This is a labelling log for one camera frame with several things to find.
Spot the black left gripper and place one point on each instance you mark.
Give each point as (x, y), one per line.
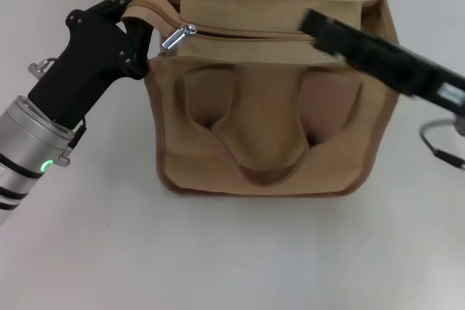
(87, 56)

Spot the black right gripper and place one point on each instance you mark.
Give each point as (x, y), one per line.
(407, 70)

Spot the silver metal zipper pull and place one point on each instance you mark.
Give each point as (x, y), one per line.
(176, 37)

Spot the khaki canvas food bag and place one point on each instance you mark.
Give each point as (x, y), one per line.
(265, 114)

